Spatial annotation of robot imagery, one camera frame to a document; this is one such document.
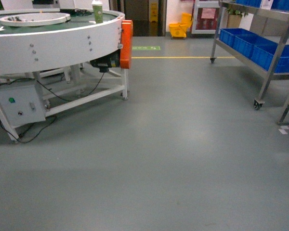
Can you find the white electrical control box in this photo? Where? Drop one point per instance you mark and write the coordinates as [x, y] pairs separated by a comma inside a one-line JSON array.
[[22, 103]]

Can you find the stainless steel shelf cart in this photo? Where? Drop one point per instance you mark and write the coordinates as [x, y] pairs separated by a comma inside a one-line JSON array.
[[278, 15]]

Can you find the orange motor guard cover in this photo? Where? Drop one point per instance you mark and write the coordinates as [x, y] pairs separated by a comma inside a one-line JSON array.
[[126, 41]]

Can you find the yellow mop bucket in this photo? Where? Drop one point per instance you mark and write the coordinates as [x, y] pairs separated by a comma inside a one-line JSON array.
[[179, 30]]

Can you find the yellow wet floor sign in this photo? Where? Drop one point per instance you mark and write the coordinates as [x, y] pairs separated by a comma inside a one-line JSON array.
[[153, 11]]

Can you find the white round conveyor table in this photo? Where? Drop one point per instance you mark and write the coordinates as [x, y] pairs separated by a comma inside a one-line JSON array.
[[72, 58]]

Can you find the green paper cup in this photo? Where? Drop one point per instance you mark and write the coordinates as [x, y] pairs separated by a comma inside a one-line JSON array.
[[97, 7]]

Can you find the blue crate on cart far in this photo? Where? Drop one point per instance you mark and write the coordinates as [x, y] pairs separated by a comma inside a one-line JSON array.
[[227, 35]]

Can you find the blue crate on cart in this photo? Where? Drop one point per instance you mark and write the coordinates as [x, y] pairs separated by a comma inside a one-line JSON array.
[[227, 35], [245, 44], [263, 56]]

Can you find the blue crate on cart middle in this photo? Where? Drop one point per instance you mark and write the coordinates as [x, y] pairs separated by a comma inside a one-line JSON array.
[[245, 44]]

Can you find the blue crate on cart near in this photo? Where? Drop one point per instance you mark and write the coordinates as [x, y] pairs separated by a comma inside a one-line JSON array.
[[263, 56]]

